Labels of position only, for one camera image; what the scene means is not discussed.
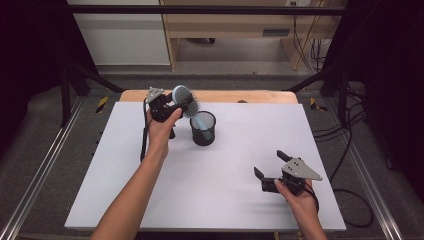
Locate light blue hairbrush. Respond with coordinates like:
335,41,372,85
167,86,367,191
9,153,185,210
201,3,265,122
171,84,215,141

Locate aluminium rail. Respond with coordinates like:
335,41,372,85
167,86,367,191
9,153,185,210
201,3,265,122
0,96,85,240
323,97,405,240

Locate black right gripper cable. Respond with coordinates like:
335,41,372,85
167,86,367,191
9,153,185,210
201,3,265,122
304,183,375,230

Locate black mesh cup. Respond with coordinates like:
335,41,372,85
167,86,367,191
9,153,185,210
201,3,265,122
189,110,217,147

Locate person's right hand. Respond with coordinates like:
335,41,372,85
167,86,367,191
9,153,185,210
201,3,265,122
273,178,320,218

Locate black horizontal frame bar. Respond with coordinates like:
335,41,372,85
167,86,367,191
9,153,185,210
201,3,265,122
66,4,347,16

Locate bundle of hanging cables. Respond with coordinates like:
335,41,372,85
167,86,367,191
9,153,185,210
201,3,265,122
290,0,335,73

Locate black frame brace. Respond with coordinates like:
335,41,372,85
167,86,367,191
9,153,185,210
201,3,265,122
60,62,126,128
283,64,350,127

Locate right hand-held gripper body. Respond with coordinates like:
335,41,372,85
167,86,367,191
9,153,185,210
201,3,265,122
261,157,324,197

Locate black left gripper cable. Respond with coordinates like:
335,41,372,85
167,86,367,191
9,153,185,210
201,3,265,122
139,97,150,163

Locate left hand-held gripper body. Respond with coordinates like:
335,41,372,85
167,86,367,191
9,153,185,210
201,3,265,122
145,86,183,140

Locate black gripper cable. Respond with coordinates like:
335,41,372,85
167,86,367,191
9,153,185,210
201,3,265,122
304,183,375,230
139,97,150,163

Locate black curtain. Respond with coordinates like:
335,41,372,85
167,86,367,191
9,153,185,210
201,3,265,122
0,0,98,153
324,0,424,201

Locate white table board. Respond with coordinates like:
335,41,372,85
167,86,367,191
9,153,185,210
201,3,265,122
64,101,348,233

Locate black floor cables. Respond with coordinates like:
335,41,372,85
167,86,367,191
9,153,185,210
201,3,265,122
312,83,368,183

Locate yellow black hazard tape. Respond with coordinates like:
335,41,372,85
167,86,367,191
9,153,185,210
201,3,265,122
95,96,110,114
309,97,328,113

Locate light wooden desk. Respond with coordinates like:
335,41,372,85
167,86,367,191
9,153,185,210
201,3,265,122
159,0,347,72

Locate wooden table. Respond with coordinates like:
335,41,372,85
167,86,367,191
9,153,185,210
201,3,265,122
119,89,299,105

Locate white cabinet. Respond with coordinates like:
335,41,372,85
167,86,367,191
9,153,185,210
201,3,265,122
67,0,171,66

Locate person's left hand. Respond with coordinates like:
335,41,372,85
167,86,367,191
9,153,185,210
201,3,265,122
145,108,184,158

